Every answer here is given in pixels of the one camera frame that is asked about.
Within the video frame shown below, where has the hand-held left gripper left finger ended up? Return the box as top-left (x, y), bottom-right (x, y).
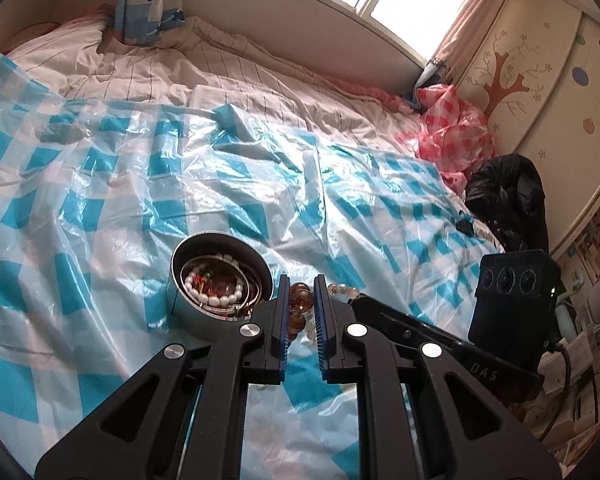
top-left (35, 275), bottom-right (291, 480)

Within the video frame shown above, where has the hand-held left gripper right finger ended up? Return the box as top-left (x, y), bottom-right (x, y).
top-left (314, 274), bottom-right (563, 480)

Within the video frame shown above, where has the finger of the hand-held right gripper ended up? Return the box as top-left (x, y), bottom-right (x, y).
top-left (352, 294), bottom-right (476, 356)

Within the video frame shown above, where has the clear bead bracelet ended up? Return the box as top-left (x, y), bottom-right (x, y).
top-left (305, 282), bottom-right (356, 343)

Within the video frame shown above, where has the white pearl bracelet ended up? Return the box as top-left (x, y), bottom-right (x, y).
top-left (182, 255), bottom-right (246, 309)

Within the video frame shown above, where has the round metal tin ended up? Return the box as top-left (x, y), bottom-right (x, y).
top-left (170, 232), bottom-right (273, 343)

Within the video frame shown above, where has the silver metal bangle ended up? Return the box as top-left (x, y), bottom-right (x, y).
top-left (180, 256), bottom-right (263, 320)

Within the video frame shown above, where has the pile of white papers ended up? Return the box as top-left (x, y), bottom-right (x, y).
top-left (555, 320), bottom-right (600, 396)

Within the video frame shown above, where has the black plastic bag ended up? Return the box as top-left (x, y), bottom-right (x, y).
top-left (465, 154), bottom-right (548, 256)

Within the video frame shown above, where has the pink checked plastic bag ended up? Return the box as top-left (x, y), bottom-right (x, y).
top-left (412, 84), bottom-right (498, 196)

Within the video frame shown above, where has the blue checked plastic sheet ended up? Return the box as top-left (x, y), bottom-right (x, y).
top-left (0, 47), bottom-right (506, 480)

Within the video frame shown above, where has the cream wardrobe with tree decal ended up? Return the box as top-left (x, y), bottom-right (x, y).
top-left (455, 0), bottom-right (600, 261)

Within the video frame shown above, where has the blue cloth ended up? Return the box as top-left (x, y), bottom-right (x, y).
top-left (412, 57), bottom-right (448, 106)

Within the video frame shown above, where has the white striped quilt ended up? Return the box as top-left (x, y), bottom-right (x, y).
top-left (5, 15), bottom-right (431, 131)

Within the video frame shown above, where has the pink curtain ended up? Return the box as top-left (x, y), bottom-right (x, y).
top-left (425, 0), bottom-right (518, 81)

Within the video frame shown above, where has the blue patterned pillow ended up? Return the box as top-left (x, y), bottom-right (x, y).
top-left (112, 0), bottom-right (186, 46)

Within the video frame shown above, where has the pink pillow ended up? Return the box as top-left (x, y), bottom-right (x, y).
top-left (2, 2), bottom-right (116, 53)

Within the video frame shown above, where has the black cable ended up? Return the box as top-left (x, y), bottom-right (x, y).
top-left (540, 337), bottom-right (600, 441)

